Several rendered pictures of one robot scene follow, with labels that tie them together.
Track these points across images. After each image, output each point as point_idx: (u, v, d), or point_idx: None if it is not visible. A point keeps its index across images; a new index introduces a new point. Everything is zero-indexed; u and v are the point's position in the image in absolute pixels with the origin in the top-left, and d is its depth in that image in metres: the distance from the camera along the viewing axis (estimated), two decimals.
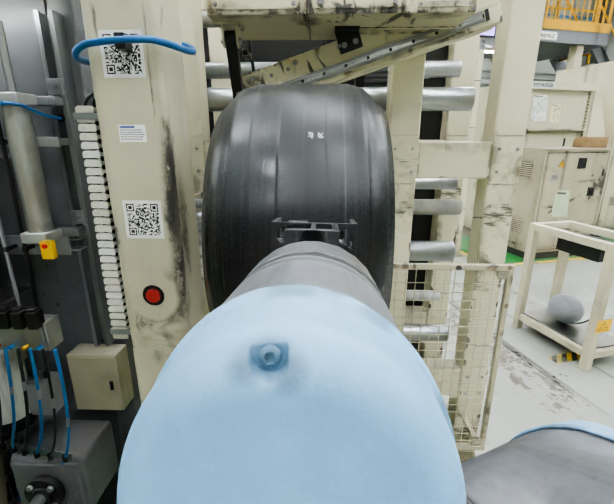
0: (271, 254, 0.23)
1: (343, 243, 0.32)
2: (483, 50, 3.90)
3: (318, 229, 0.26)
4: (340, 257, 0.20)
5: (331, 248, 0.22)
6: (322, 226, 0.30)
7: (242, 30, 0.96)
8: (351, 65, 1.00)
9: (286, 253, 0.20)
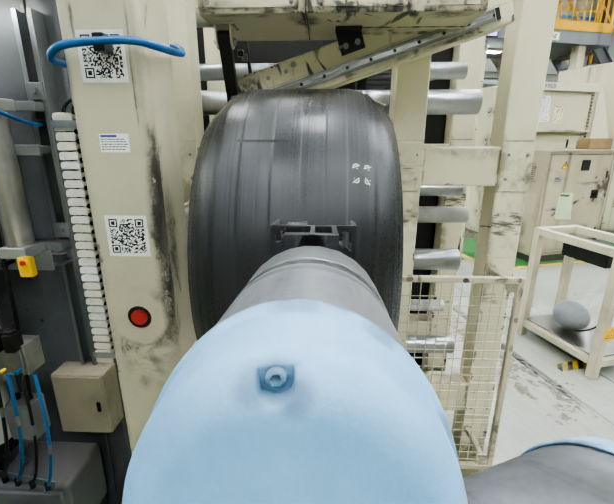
0: (271, 260, 0.22)
1: (343, 245, 0.32)
2: (485, 50, 3.84)
3: (317, 233, 0.26)
4: (340, 263, 0.20)
5: (331, 253, 0.22)
6: (321, 229, 0.30)
7: (237, 30, 0.90)
8: (353, 67, 0.94)
9: (286, 260, 0.20)
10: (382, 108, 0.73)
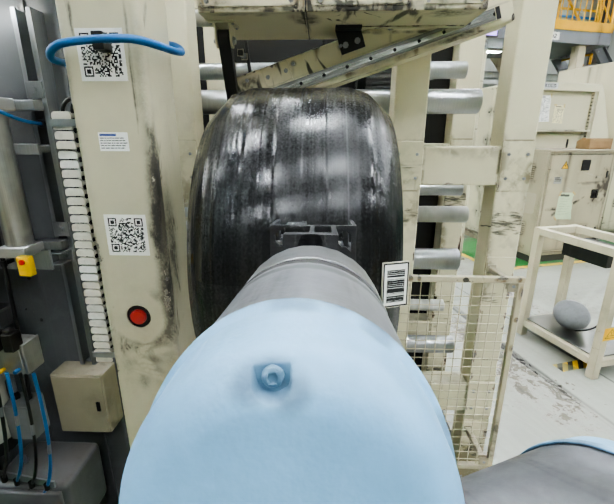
0: (270, 260, 0.22)
1: (342, 245, 0.32)
2: (485, 50, 3.84)
3: (317, 233, 0.26)
4: (339, 263, 0.20)
5: (330, 253, 0.22)
6: (321, 228, 0.30)
7: (237, 29, 0.90)
8: (353, 66, 0.94)
9: (285, 260, 0.20)
10: (408, 281, 0.49)
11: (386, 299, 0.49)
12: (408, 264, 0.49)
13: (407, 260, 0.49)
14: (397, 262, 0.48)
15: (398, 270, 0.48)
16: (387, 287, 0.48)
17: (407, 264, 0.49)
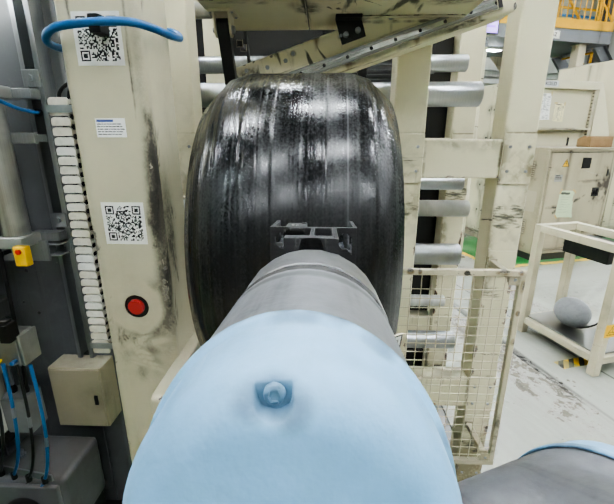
0: (270, 264, 0.22)
1: (343, 247, 0.32)
2: (485, 47, 3.83)
3: (317, 236, 0.26)
4: (339, 269, 0.20)
5: (330, 258, 0.22)
6: (321, 231, 0.30)
7: (236, 18, 0.89)
8: (353, 56, 0.93)
9: (285, 265, 0.20)
10: (400, 346, 0.54)
11: None
12: (401, 336, 0.52)
13: (401, 333, 0.52)
14: None
15: None
16: None
17: (400, 336, 0.52)
